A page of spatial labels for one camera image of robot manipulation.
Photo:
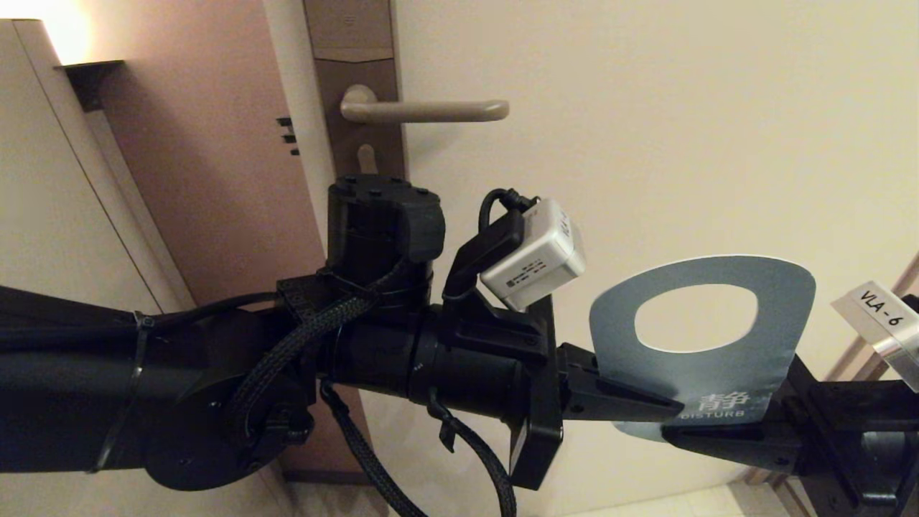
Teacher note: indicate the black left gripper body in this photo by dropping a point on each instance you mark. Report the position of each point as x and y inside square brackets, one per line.
[488, 373]

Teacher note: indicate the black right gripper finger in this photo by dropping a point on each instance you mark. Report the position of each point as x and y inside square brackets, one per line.
[739, 438]

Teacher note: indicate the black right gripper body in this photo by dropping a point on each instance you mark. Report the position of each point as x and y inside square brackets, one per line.
[840, 431]

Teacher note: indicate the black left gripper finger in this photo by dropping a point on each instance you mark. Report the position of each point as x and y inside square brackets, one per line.
[610, 402]

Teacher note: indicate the white and blue door hanger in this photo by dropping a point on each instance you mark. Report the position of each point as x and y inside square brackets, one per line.
[775, 352]

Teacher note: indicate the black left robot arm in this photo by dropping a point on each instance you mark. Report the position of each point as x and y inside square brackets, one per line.
[72, 388]

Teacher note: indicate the white door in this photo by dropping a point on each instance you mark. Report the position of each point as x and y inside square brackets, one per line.
[646, 143]

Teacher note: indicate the brown door jamb panel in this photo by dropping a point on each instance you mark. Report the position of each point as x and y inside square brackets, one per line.
[208, 179]

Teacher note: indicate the beige keyhole cover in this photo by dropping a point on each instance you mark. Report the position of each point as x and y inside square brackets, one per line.
[367, 159]

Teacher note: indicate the brown metal lock plate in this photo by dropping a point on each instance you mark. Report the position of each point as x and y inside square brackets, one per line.
[352, 36]

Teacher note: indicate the brown wooden door frame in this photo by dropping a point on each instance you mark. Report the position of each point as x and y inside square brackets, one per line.
[854, 359]

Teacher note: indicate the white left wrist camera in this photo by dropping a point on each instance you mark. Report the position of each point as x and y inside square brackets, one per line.
[535, 255]

